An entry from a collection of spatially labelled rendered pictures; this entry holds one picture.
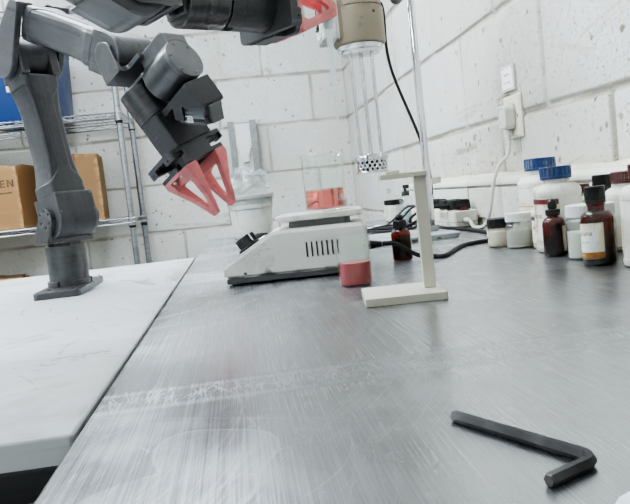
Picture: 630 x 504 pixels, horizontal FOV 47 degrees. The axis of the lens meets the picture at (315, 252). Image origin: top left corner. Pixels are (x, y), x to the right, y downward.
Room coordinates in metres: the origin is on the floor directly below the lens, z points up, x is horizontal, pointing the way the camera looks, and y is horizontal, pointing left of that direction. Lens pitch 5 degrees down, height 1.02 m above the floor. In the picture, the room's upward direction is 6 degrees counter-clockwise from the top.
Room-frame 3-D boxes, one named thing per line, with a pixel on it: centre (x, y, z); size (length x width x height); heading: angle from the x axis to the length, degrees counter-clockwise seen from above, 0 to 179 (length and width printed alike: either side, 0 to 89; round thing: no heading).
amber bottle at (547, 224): (0.92, -0.31, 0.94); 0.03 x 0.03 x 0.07
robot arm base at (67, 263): (1.16, 0.40, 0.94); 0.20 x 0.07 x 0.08; 6
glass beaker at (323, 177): (1.02, -0.03, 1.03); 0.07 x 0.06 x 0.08; 125
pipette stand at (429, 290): (0.72, -0.08, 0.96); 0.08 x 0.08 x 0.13; 88
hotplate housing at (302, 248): (1.03, 0.01, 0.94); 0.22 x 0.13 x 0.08; 87
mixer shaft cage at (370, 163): (1.45, -0.13, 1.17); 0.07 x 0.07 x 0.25
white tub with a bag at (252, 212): (2.09, 0.17, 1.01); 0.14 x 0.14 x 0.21
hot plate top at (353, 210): (1.03, -0.01, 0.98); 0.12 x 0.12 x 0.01; 87
